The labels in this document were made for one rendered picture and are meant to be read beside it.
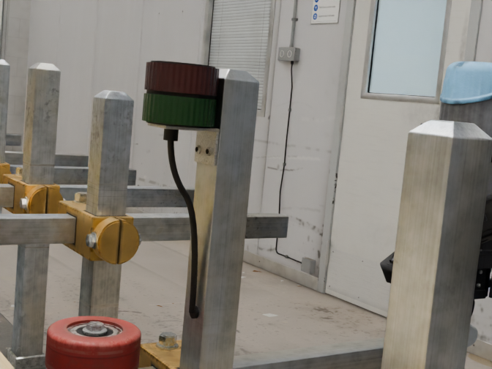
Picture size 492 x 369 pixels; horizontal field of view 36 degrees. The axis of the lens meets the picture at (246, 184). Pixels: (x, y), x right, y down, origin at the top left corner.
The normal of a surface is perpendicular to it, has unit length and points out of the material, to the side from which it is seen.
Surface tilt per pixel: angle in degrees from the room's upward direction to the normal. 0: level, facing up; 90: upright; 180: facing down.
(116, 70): 90
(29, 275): 90
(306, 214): 90
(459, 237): 90
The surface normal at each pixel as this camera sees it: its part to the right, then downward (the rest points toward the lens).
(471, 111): -0.36, 0.07
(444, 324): 0.54, 0.15
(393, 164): -0.82, -0.01
